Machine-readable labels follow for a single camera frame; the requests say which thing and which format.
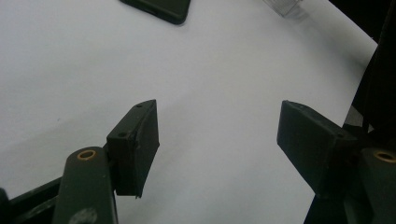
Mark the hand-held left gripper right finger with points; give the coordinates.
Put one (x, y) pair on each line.
(311, 149)

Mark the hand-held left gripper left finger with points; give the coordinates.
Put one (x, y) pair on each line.
(134, 149)

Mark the clear plastic box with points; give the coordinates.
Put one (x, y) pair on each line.
(285, 6)

